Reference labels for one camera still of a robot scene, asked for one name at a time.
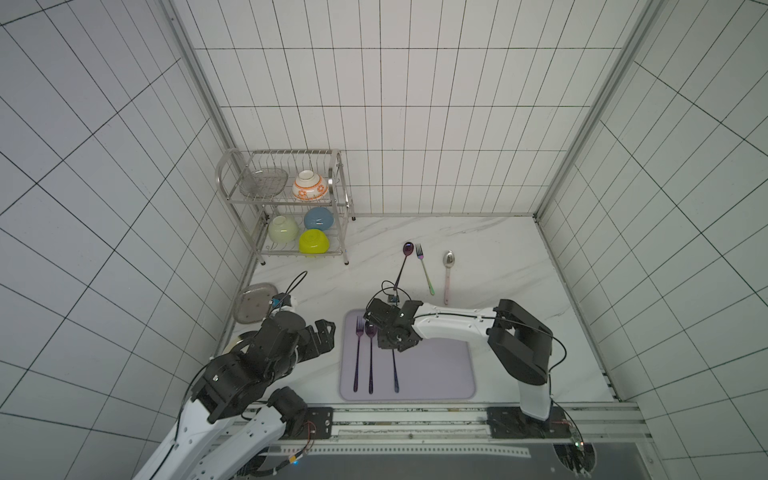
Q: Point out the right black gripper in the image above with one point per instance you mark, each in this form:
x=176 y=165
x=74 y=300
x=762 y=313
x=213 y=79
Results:
x=384 y=324

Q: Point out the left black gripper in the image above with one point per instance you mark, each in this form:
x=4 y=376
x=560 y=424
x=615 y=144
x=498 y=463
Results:
x=312 y=350

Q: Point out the dark purple spoon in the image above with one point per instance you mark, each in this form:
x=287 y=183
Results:
x=370 y=331

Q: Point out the dark purple fork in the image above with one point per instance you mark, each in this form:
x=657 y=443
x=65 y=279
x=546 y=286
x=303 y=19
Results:
x=359 y=330

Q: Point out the purple magenta spoon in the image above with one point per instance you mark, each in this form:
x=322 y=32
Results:
x=407 y=250

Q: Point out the blue fork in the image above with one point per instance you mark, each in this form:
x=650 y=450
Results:
x=396 y=383

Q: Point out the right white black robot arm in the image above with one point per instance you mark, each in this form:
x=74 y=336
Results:
x=521 y=343

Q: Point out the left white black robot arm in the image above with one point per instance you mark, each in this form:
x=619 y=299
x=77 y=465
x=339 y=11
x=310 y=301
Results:
x=226 y=387

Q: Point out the lilac rectangular placemat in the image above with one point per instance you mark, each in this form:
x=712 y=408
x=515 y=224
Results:
x=434 y=370

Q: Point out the grey glass plate on table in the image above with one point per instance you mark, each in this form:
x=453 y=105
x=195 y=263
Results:
x=253 y=303

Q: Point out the lime green bowl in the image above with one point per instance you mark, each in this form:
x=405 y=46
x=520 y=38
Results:
x=313 y=242

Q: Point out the pale green bowl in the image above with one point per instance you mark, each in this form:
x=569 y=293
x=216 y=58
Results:
x=283 y=229

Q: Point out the blue bowl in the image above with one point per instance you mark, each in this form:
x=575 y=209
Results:
x=319 y=218

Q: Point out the steel two-tier dish rack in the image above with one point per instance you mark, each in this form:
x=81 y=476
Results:
x=254 y=216

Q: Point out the white orange patterned bowl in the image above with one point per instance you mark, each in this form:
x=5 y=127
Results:
x=309 y=186

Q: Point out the clear glass plate in rack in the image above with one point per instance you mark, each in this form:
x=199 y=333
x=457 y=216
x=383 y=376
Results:
x=263 y=183

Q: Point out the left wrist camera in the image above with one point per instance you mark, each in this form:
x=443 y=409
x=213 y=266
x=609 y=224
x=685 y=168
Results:
x=280 y=302

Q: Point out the rainbow fork green handle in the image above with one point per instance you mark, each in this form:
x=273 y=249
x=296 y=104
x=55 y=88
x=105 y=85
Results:
x=420 y=255

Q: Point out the silver spoon pink handle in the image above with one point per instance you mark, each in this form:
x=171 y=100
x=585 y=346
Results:
x=449 y=261

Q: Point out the aluminium mounting rail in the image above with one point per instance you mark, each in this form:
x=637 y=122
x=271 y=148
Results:
x=432 y=429

